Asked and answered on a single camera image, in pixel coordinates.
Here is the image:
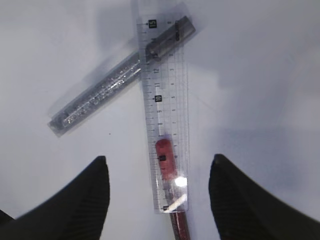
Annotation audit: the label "blue glitter pen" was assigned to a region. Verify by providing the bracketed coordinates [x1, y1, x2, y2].
[48, 16, 196, 136]

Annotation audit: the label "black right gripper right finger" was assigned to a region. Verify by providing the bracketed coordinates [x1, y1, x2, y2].
[208, 154, 320, 240]

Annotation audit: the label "red glitter pen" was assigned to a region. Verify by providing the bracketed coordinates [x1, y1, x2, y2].
[155, 139, 190, 240]

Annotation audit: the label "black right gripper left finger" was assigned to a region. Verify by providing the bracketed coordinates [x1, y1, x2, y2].
[0, 156, 110, 240]

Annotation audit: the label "clear plastic ruler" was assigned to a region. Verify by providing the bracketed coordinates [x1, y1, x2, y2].
[132, 0, 189, 214]

